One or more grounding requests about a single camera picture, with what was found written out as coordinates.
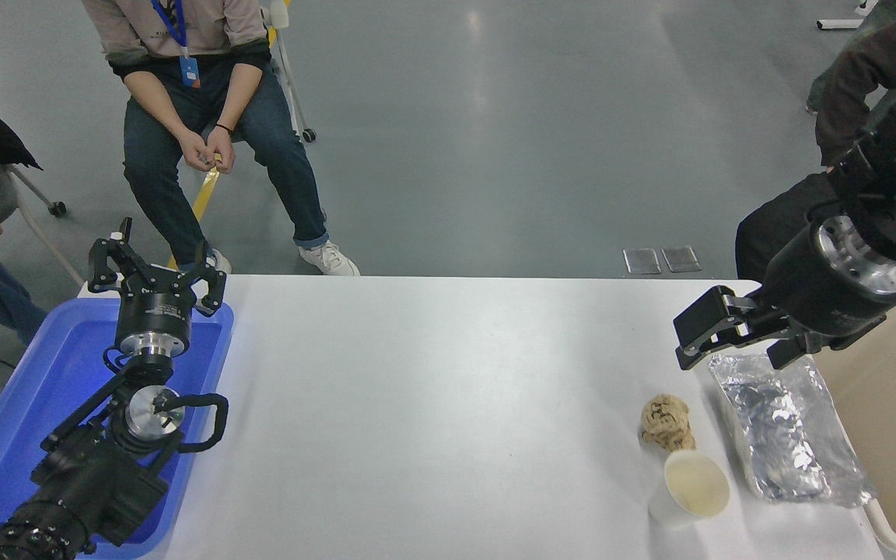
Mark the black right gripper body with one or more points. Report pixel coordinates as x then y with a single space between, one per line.
813 299

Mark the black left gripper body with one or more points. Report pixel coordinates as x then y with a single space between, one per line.
154 309

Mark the white paper cup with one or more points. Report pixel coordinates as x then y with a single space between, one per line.
695 485

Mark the person's left forearm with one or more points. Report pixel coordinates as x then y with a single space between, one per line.
238 97

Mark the person's forearm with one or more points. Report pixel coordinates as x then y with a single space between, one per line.
837 117

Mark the person's right forearm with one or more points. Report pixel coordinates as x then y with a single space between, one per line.
159 103

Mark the person's left hand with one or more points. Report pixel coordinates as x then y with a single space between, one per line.
222 149

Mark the person's right hand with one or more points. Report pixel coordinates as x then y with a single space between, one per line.
194 149

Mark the metal floor plate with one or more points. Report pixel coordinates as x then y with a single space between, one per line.
642 261
681 259

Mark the grey wheeled chair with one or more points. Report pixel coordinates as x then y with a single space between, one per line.
36 222

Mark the crumpled tan paper ball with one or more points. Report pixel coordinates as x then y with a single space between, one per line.
667 424

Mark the blue plastic tray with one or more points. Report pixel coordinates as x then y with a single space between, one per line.
36 381

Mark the blue id badge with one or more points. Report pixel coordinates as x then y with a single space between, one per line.
190 71

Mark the white wheeled chair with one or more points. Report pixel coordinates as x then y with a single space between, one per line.
288 70

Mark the white chair base leg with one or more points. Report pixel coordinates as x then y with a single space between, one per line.
837 23

